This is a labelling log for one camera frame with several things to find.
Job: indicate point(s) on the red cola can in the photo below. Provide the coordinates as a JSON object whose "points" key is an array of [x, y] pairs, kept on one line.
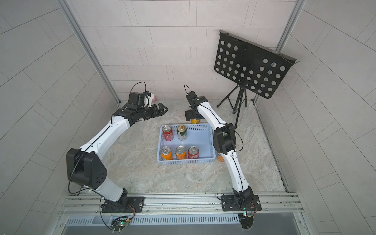
{"points": [[167, 133], [193, 152]]}

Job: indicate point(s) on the red cola can front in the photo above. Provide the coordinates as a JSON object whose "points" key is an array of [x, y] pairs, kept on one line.
{"points": [[193, 152]]}

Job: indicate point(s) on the light blue plastic basket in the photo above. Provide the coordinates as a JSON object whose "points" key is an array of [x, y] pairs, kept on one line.
{"points": [[199, 135]]}

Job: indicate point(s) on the orange can front left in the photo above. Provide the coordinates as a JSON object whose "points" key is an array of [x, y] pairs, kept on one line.
{"points": [[166, 153]]}

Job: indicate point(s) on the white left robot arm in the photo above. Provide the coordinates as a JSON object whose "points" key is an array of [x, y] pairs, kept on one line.
{"points": [[85, 166]]}

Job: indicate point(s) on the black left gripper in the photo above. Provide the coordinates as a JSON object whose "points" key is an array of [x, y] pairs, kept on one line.
{"points": [[155, 112]]}

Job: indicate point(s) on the red cola can back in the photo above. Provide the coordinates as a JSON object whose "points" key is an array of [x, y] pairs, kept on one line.
{"points": [[167, 133]]}

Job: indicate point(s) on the black perforated music stand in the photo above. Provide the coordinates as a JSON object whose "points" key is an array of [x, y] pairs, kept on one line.
{"points": [[251, 67]]}

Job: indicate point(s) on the orange yellow soda can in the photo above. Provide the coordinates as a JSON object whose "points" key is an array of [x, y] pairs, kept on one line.
{"points": [[195, 121]]}

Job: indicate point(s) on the circuit board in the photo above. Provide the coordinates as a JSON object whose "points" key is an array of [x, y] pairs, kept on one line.
{"points": [[246, 220], [118, 224]]}

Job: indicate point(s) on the left circuit board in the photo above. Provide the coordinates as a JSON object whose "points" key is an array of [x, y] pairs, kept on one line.
{"points": [[118, 224]]}

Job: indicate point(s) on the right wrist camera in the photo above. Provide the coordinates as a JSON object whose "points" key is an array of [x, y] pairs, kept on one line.
{"points": [[191, 97]]}

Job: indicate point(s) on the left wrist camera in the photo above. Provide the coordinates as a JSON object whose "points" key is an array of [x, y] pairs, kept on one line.
{"points": [[140, 100]]}

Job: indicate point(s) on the orange can front middle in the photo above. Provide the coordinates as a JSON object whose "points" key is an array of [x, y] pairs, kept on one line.
{"points": [[181, 153]]}

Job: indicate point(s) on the white green beer can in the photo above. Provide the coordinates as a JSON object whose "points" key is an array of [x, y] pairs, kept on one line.
{"points": [[182, 132]]}

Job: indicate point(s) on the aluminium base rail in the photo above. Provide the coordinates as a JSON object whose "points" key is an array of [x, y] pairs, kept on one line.
{"points": [[178, 208]]}

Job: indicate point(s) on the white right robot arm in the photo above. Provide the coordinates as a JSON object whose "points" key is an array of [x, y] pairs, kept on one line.
{"points": [[224, 142]]}

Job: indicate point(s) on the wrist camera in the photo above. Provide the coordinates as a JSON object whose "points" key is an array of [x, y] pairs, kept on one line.
{"points": [[191, 97], [140, 100]]}

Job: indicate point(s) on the orange Fanta can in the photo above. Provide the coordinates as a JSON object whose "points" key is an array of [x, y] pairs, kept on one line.
{"points": [[220, 158]]}

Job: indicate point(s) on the right circuit board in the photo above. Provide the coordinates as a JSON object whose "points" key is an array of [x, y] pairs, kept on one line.
{"points": [[246, 220]]}

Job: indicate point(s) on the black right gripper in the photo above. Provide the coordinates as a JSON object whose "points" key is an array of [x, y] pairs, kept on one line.
{"points": [[190, 114]]}

